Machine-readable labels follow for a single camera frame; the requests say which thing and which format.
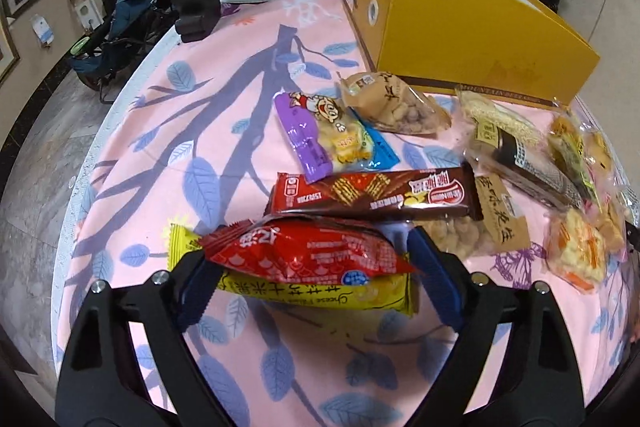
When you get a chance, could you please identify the rice cracker bag orange label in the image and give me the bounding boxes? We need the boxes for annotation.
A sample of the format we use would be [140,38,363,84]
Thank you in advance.
[544,207,608,294]

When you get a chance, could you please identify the tan peanut bag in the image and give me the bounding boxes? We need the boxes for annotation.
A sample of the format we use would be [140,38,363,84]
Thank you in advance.
[340,72,451,135]

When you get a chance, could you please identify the sesame bar clear wrapper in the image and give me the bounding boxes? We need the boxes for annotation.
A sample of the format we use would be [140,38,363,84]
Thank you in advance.
[456,89,546,148]

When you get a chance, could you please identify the small yellow snack packet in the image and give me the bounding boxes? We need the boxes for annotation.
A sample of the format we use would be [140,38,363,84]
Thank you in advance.
[167,225,416,315]

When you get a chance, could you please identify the yellow shoe box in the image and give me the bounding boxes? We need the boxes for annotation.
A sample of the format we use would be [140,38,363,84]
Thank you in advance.
[345,0,600,107]

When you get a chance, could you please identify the green clear snack bag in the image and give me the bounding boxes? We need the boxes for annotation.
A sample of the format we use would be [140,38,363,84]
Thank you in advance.
[548,113,626,260]

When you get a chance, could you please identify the brown red wafer bar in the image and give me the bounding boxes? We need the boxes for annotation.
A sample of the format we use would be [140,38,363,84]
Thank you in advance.
[267,162,483,222]

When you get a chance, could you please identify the purple cartoon snack packet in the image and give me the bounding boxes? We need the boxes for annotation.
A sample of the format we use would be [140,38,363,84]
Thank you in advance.
[273,92,399,183]

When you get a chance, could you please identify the white wall thermostat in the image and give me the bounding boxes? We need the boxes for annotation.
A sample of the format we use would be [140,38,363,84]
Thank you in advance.
[30,14,54,48]

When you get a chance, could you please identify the pink floral tablecloth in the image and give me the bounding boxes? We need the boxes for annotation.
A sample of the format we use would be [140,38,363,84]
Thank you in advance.
[58,0,639,426]

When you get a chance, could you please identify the red snack packet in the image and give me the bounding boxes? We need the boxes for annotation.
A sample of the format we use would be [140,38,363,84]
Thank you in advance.
[198,215,413,286]

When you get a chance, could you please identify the blue baby stroller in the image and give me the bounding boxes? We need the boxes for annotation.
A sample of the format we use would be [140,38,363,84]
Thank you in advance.
[67,0,175,105]

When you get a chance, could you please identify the dark label clear snack tube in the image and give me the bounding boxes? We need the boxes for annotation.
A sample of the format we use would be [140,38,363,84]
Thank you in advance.
[463,118,584,211]

